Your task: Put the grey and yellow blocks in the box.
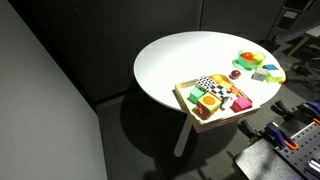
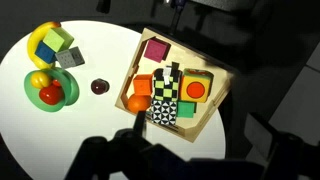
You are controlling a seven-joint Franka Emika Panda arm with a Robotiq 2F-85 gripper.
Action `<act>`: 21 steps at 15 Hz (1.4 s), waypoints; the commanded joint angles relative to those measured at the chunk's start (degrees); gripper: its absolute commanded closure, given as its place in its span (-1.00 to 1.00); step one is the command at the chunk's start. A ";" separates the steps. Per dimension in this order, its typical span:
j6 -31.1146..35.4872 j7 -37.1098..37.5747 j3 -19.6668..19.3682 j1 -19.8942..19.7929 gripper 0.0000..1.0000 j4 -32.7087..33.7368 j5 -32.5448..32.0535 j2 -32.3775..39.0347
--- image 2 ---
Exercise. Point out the red toy fruit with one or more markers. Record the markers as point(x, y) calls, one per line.
point(50, 95)

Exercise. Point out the yellow toy fruit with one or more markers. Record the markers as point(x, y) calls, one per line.
point(40, 80)

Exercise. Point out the yellow toy banana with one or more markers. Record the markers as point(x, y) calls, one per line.
point(32, 43)

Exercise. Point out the black white triangle cube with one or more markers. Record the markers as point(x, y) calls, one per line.
point(164, 112)

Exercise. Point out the yellow green block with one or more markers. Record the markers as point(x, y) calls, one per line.
point(56, 39)

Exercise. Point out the orange toy fruit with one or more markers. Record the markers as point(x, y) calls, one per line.
point(138, 104)

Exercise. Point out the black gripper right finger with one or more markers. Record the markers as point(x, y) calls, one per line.
point(261, 136)

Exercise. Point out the magenta block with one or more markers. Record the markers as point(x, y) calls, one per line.
point(156, 50)

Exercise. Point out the wooden box tray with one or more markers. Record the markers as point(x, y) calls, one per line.
point(206, 110)

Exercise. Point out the dark red toy plum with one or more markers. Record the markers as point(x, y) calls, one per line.
point(100, 86)

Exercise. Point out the grey block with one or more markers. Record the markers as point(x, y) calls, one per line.
point(68, 59)

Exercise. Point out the orange block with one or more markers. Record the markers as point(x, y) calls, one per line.
point(143, 85)

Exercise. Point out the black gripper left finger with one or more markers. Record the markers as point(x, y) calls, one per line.
point(140, 122)

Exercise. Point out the yellow cube with orange circle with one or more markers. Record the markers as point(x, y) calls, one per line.
point(196, 88)

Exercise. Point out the black white checkered block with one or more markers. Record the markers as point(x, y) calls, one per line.
point(166, 87)

